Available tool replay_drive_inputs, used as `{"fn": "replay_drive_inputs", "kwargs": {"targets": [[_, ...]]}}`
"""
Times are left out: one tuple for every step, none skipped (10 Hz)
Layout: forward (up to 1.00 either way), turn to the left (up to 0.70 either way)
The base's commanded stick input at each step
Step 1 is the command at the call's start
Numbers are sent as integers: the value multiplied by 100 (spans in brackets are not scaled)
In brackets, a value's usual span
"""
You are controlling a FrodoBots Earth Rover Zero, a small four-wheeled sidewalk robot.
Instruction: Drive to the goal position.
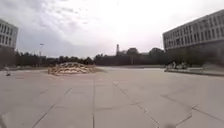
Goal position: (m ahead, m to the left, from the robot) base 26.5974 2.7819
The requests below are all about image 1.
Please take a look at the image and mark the grey concrete slab plaza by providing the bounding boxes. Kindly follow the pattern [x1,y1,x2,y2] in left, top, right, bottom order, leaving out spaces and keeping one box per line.
[0,65,224,128]

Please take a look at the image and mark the row of dark trees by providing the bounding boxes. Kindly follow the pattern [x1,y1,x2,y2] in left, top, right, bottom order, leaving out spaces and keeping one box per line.
[0,47,224,68]

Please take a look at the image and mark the large grey office building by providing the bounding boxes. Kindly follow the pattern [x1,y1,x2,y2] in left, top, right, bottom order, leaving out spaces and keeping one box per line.
[162,8,224,66]

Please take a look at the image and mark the person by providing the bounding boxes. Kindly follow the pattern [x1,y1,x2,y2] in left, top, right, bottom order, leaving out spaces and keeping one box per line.
[3,66,12,77]

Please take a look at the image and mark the group of people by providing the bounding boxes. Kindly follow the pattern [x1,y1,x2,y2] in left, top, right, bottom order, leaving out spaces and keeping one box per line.
[165,60,189,71]

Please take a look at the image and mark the low raised platform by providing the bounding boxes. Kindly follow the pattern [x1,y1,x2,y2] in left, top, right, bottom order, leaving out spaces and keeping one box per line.
[163,66,224,78]

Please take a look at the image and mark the distant tower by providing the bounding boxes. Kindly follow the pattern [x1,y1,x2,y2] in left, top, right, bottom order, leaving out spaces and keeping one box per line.
[115,43,121,56]

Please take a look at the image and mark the grey multi-storey building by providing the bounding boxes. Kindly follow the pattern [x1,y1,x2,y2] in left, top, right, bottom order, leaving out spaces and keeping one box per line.
[0,18,19,68]

